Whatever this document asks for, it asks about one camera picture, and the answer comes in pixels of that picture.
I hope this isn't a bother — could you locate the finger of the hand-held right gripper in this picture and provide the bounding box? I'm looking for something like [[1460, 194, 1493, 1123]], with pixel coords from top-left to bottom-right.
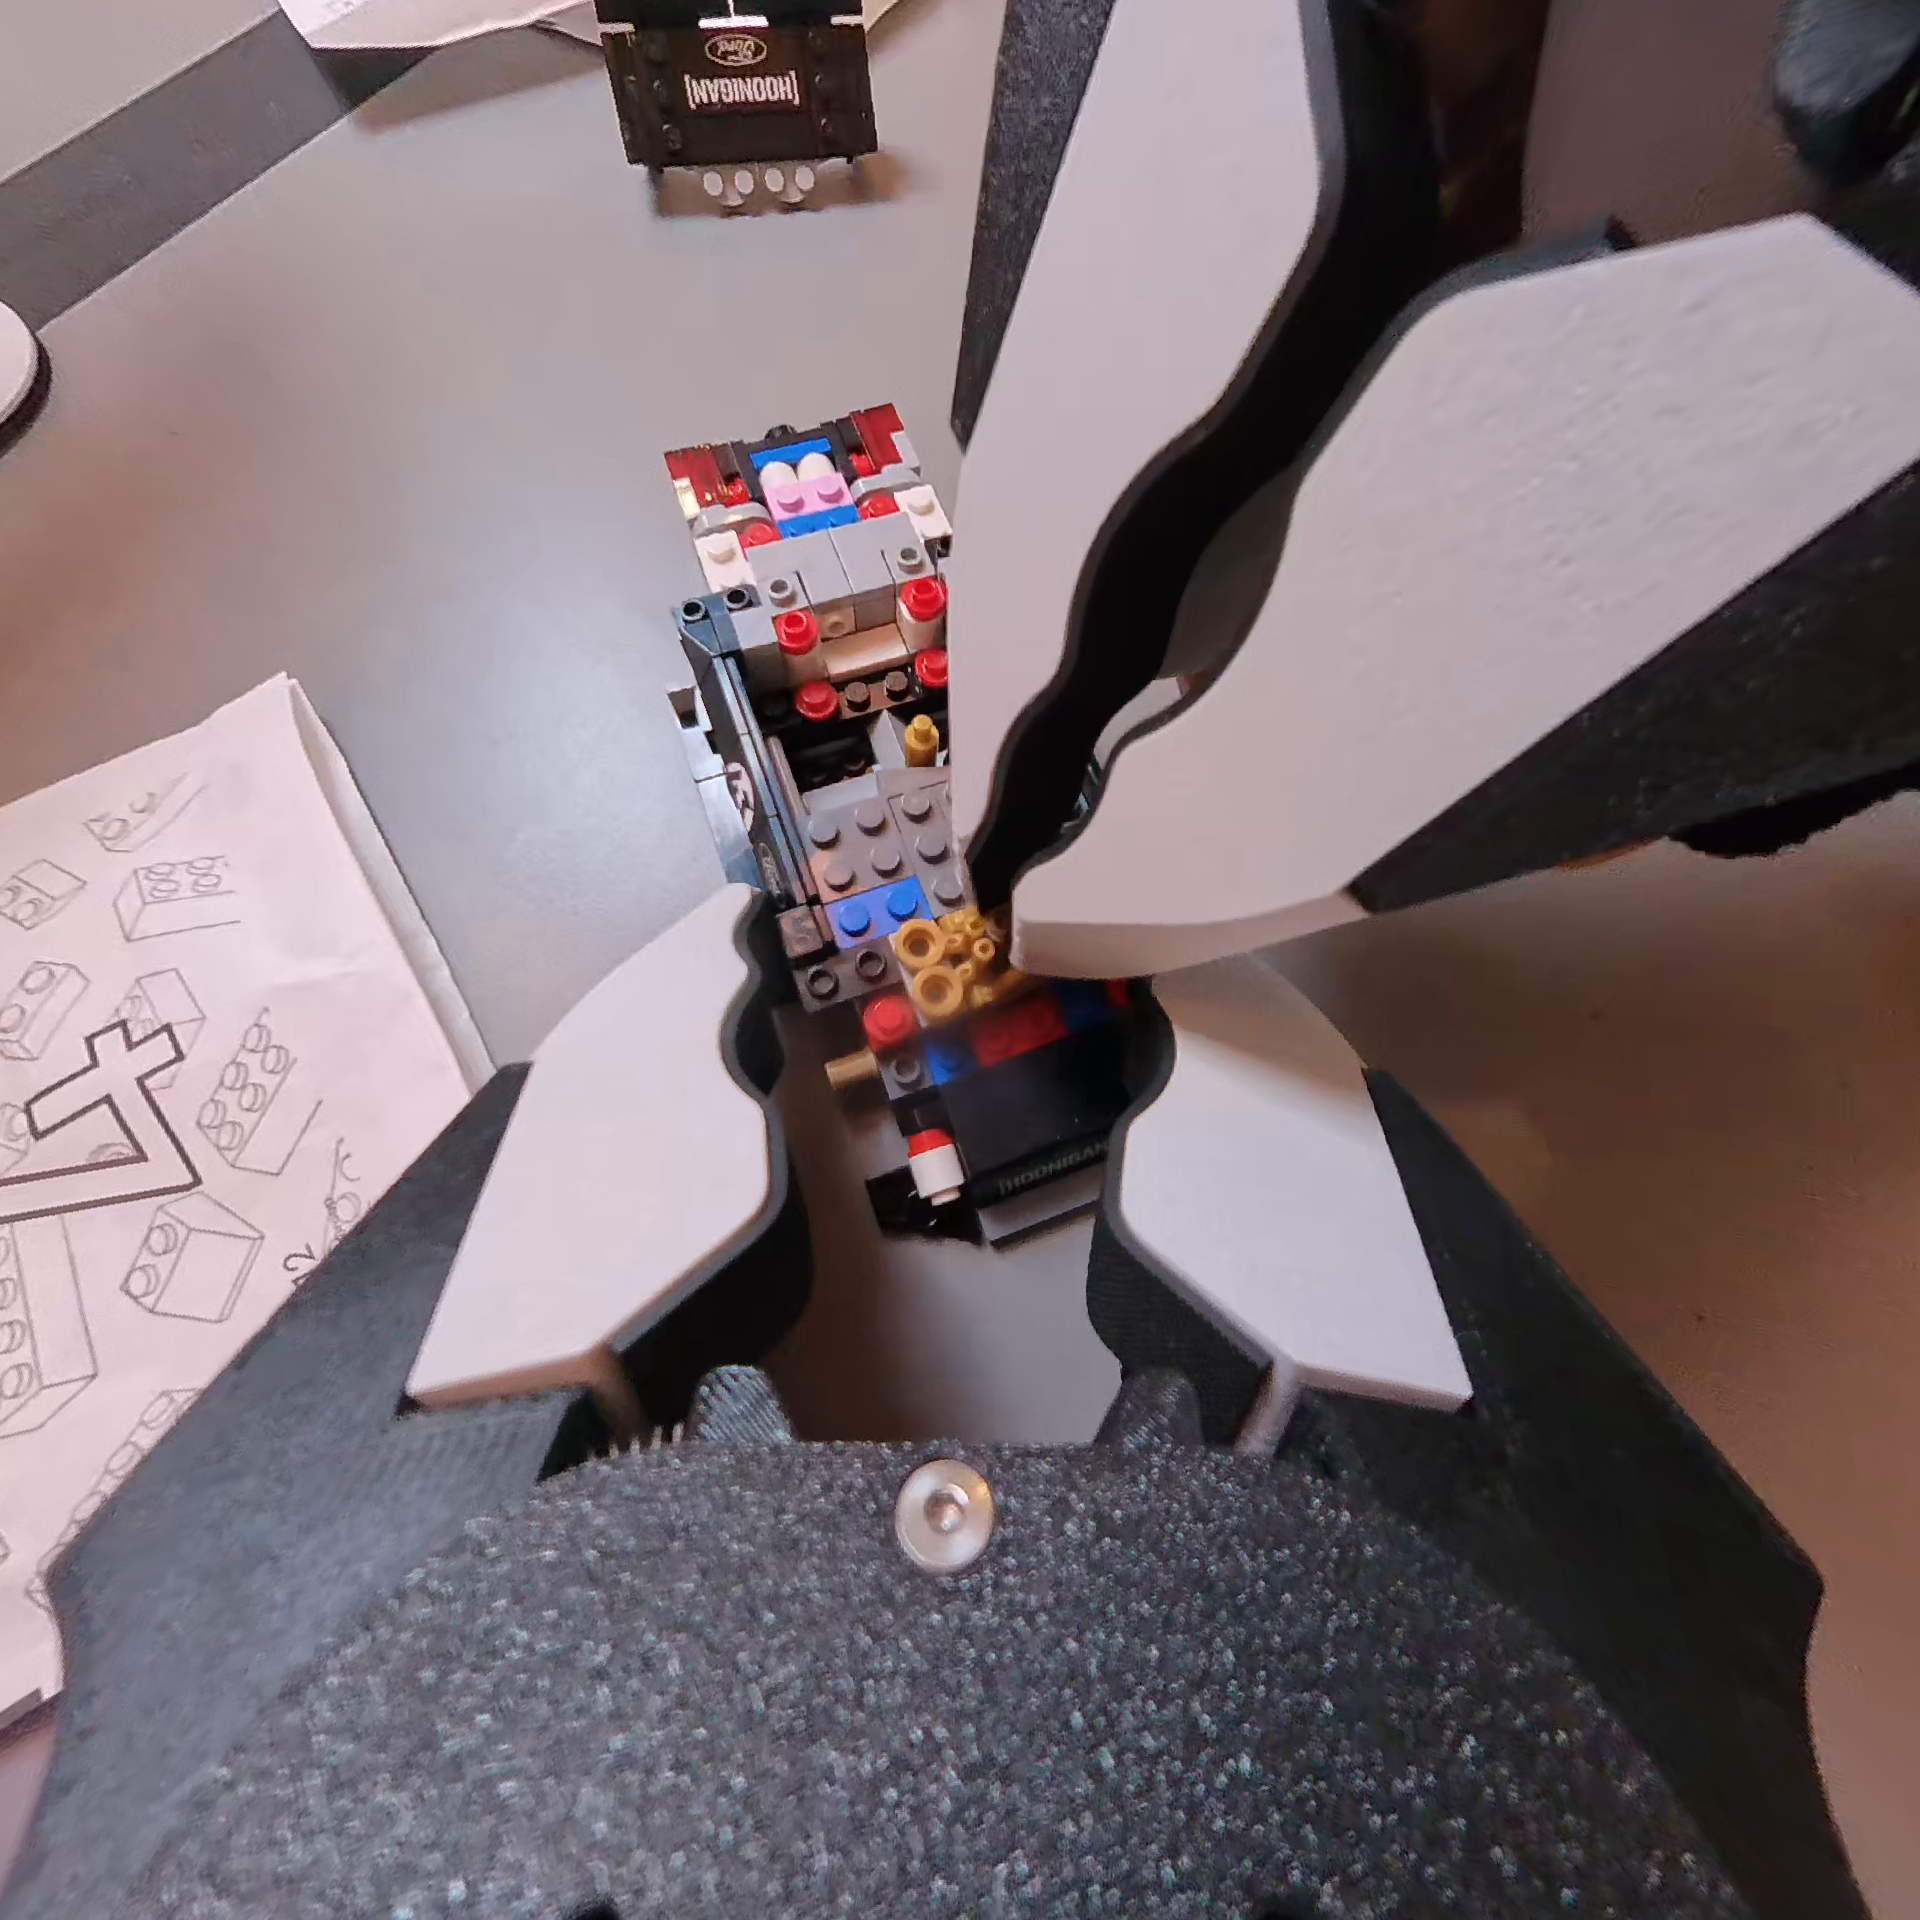
[[949, 0, 1376, 910], [1008, 211, 1920, 981]]

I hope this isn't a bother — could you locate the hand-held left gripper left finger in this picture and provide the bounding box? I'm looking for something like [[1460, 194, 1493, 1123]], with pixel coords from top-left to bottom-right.
[[405, 883, 816, 1420]]

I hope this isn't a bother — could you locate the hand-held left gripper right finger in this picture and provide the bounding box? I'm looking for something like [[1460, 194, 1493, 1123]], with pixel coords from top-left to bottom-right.
[[1089, 957, 1474, 1465]]

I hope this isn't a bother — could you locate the black lego car model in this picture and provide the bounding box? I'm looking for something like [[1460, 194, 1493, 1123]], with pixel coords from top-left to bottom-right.
[[664, 402, 1175, 1251]]

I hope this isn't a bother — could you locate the black printed lego plate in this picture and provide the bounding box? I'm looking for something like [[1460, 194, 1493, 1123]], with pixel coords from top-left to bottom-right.
[[597, 0, 884, 217]]

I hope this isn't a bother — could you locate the white book stand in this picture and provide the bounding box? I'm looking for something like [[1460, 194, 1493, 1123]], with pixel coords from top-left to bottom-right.
[[0, 292, 50, 441]]

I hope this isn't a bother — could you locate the white numbered paper bag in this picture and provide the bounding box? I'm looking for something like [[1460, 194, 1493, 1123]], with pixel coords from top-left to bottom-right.
[[0, 674, 501, 1731]]

